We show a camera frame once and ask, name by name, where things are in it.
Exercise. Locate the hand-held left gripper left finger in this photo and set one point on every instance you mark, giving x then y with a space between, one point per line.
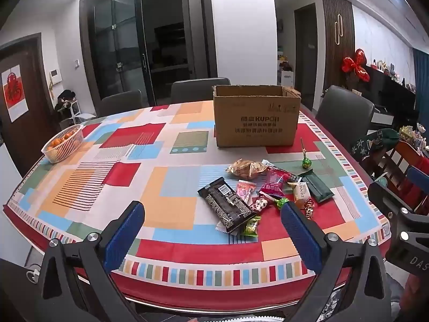
123 239

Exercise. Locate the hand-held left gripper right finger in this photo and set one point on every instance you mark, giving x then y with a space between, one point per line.
301 238

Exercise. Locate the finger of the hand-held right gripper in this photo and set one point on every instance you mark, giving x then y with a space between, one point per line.
419 179
385 201

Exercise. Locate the red and gold candy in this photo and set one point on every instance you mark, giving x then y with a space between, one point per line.
309 208

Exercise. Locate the green twist-wrapped candy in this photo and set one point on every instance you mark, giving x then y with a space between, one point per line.
282 203

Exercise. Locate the cream candy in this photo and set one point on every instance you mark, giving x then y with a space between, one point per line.
299 193

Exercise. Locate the light green small packet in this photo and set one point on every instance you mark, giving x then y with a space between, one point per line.
252 227

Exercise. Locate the red and white candy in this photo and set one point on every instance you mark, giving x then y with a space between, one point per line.
258 204

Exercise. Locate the dark green snack packet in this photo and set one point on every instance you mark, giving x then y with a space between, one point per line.
316 186

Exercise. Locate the magenta snack packet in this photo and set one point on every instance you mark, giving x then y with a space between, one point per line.
276 182

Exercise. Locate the pink snack packet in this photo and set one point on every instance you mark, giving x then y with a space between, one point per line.
246 190

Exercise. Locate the green lollipop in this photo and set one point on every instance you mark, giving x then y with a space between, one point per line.
306 163

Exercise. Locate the white-ended dark snack bar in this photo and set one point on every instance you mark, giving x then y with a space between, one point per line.
268 165

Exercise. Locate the black chocolate bar packet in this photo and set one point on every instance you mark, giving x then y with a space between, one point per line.
226 204

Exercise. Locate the tan pastry packet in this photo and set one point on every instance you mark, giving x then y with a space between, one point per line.
246 169

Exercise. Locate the brown cardboard box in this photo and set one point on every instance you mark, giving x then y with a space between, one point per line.
256 120

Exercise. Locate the person's right forearm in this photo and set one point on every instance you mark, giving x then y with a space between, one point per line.
415 298

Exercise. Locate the red-brown wooden chair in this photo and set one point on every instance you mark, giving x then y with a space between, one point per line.
398 171

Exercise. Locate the gold foil decoration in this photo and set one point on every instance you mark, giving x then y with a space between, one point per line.
407 131

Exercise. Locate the colourful patchwork tablecloth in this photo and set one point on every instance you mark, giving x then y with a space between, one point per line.
134 181

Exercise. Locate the green embroidered cloth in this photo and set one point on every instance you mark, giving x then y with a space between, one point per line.
372 142

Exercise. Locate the blue curtain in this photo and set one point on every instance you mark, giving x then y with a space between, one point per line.
421 87

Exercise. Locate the black sideboard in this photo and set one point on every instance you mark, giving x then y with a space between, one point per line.
388 90

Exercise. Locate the grey dining chair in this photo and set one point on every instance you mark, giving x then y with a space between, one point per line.
345 110
120 102
197 90

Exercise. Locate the white plastic basket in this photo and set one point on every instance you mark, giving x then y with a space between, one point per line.
63 152

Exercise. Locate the row of small ornaments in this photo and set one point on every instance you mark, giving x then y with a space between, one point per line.
390 68

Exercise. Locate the pile of oranges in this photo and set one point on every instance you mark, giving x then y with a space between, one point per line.
60 139

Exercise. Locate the red balloon bow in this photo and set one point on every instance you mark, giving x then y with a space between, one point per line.
355 65

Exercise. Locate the dark brown door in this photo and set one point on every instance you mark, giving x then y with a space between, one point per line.
38 120

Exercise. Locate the white rack with dark clothes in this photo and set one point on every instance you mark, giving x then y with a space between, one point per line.
67 102

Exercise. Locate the white storage box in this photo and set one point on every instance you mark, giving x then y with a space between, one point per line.
287 77

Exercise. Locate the slatted wooden cabinet door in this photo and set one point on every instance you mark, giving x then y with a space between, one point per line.
338 33

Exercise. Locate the white intercom panel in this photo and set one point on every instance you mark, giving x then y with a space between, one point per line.
55 75

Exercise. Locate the black glass sliding door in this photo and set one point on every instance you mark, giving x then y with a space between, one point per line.
134 40

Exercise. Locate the red wall poster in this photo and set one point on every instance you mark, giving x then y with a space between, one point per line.
15 94

